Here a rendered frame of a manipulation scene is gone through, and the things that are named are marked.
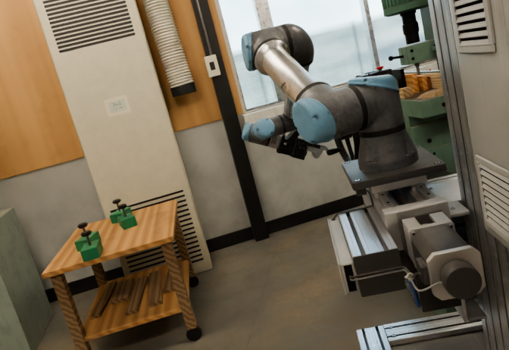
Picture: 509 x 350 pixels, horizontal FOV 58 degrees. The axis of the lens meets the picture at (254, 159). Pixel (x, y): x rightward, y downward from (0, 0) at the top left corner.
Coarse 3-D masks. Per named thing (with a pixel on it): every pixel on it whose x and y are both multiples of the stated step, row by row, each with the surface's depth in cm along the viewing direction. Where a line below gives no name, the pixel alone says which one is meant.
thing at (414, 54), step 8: (432, 40) 174; (400, 48) 177; (408, 48) 173; (416, 48) 173; (424, 48) 174; (408, 56) 173; (416, 56) 174; (424, 56) 174; (432, 56) 175; (408, 64) 174; (416, 64) 177
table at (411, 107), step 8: (416, 96) 160; (440, 96) 149; (408, 104) 157; (416, 104) 152; (424, 104) 148; (432, 104) 149; (440, 104) 149; (408, 112) 159; (416, 112) 153; (424, 112) 149; (432, 112) 149; (440, 112) 149
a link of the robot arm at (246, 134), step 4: (248, 124) 181; (252, 124) 182; (244, 128) 183; (248, 128) 180; (244, 132) 180; (248, 132) 180; (244, 136) 181; (248, 136) 180; (248, 140) 182; (252, 140) 181; (264, 140) 182; (268, 140) 182; (260, 144) 184; (264, 144) 183; (268, 144) 183
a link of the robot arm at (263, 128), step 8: (264, 120) 169; (272, 120) 172; (280, 120) 173; (256, 128) 169; (264, 128) 169; (272, 128) 170; (280, 128) 173; (256, 136) 173; (264, 136) 169; (272, 136) 174
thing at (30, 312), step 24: (0, 216) 247; (0, 240) 235; (24, 240) 268; (0, 264) 227; (24, 264) 258; (0, 288) 226; (24, 288) 248; (0, 312) 227; (24, 312) 239; (48, 312) 273; (0, 336) 229; (24, 336) 231
